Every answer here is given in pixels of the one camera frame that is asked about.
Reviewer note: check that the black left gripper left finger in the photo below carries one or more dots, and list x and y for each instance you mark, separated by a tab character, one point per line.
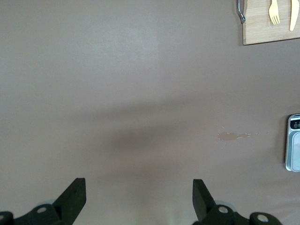
70	204

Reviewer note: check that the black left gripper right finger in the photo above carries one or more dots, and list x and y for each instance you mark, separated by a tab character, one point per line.
205	208

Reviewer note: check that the silver digital kitchen scale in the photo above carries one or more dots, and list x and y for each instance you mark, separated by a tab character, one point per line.
293	145

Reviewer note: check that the wooden cutting board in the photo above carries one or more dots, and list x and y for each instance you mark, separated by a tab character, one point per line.
257	32

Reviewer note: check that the yellow plastic fork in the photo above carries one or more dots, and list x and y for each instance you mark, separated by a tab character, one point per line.
273	11

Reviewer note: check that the yellow plastic knife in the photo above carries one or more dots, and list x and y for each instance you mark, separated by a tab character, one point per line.
293	16

